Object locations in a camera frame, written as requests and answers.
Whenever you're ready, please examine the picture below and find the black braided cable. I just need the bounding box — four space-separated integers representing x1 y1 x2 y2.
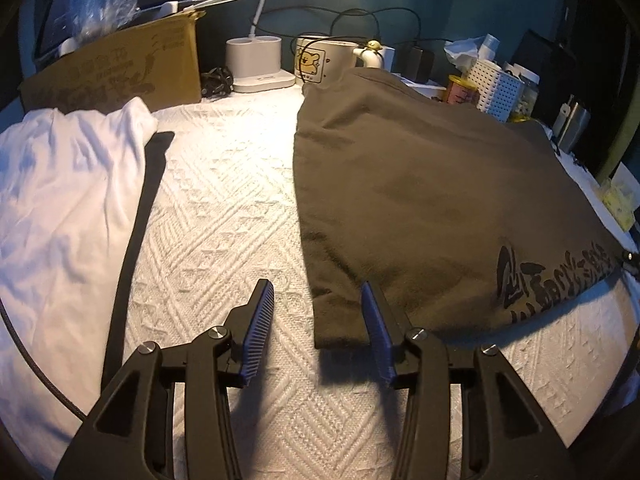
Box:
0 297 88 418

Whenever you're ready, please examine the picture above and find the black cable bundle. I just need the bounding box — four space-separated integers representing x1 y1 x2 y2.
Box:
201 67 233 98

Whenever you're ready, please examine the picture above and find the yellow curtain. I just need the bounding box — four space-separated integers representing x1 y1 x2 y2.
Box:
592 110 640 181

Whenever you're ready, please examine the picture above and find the steel tumbler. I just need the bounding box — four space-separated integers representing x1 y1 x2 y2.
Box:
552 95 593 156

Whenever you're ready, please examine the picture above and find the white power strip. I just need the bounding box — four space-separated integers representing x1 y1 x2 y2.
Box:
395 75 446 101

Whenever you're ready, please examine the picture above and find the small yellow-lid jar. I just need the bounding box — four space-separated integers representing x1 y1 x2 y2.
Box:
446 75 481 108

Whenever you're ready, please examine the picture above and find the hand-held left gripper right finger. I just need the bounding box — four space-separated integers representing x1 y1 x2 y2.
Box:
360 281 576 480

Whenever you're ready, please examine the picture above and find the white plastic basket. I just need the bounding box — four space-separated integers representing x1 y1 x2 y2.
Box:
467 59 526 122

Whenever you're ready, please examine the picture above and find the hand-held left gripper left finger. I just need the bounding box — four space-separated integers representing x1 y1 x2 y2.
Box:
54 279 276 480

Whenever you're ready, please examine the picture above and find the white garment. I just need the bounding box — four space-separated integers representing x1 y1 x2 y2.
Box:
0 96 160 461

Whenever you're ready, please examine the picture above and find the clear plastic bag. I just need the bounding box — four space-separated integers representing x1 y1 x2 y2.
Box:
65 0 138 41

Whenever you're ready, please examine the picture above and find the crumpled white tissue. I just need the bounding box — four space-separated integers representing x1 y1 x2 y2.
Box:
444 39 488 68

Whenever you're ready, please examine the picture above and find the dark leaning board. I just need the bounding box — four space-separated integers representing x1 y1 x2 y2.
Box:
510 29 581 126

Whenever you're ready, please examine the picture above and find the flat black strap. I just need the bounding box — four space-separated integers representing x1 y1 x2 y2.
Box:
101 131 176 396

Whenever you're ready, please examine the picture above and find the cardboard box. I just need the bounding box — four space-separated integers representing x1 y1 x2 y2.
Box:
19 7 207 111

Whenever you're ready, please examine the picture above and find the white cartoon mug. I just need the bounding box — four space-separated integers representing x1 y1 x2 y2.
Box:
292 35 366 86

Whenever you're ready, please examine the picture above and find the glass jar with white lid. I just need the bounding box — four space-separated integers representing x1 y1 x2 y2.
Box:
510 62 541 121

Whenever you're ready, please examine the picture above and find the brown t-shirt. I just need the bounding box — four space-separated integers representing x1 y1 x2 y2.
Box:
292 66 626 350

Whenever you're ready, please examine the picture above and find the white charger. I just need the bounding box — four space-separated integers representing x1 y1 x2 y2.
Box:
360 40 396 72

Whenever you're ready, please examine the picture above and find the white desk lamp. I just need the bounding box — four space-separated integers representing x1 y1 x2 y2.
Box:
225 0 296 94

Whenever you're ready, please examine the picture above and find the black charger cable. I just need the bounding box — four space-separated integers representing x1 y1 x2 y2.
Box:
290 6 423 56

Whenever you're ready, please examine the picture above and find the tissue box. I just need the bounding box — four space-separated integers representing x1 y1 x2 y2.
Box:
597 162 640 233

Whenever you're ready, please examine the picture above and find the black charger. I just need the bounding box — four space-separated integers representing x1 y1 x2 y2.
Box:
410 45 436 83

